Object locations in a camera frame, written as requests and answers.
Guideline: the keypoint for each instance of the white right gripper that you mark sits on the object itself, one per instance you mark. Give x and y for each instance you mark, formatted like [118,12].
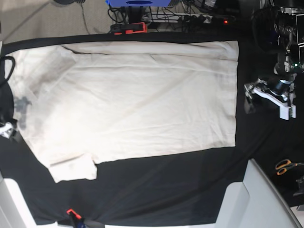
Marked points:
[9,131]

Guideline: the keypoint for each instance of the orange black clamp top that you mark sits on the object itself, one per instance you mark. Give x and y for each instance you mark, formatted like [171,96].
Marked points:
[134,28]

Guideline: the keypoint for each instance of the white T-shirt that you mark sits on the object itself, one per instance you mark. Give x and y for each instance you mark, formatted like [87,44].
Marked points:
[79,105]

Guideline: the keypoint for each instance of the white power strip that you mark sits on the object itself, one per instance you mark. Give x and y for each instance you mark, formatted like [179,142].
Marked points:
[159,17]

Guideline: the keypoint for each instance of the orange handled scissors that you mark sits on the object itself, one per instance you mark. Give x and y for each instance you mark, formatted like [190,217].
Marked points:
[284,165]

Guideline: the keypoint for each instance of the white right table frame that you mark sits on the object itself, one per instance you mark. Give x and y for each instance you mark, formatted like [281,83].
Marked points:
[255,203]

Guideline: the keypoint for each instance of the orange clamp bottom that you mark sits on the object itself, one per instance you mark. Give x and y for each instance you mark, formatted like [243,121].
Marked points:
[72,212]

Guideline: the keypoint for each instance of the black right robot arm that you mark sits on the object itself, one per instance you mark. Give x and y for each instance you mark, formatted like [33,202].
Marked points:
[7,66]

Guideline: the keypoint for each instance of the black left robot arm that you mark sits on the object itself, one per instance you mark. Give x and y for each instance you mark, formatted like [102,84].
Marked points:
[278,29]

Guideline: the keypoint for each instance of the white left table frame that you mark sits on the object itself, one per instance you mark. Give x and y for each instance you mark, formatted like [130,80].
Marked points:
[14,212]

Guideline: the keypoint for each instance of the black table cloth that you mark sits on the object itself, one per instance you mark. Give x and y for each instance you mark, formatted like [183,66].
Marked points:
[183,189]

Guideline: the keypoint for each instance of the black device at right edge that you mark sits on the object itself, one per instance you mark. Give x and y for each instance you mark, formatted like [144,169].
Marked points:
[300,184]

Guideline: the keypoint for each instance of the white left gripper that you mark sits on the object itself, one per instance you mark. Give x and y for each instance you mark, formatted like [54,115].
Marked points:
[270,94]

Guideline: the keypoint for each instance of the blue box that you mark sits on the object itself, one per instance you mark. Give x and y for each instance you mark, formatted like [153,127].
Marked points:
[137,3]

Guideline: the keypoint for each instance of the white table frame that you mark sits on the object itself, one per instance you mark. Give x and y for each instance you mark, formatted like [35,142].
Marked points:
[255,203]
[14,212]

